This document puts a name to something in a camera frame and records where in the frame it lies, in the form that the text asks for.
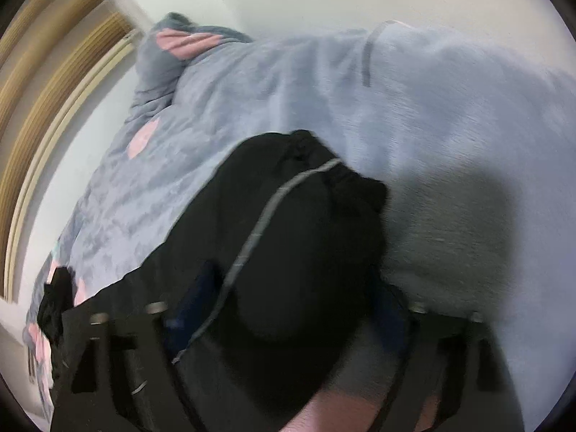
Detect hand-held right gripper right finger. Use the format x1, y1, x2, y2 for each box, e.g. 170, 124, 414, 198
370, 274, 527, 432

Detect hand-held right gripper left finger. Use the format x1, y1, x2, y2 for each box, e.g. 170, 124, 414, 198
49, 261, 216, 432

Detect black pants with grey stripe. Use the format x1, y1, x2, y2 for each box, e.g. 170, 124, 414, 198
38, 130, 408, 432

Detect blue-grey floral blanket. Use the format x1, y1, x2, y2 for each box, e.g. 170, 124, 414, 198
24, 13, 576, 432

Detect wooden door frame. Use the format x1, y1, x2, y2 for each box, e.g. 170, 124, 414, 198
0, 0, 145, 303

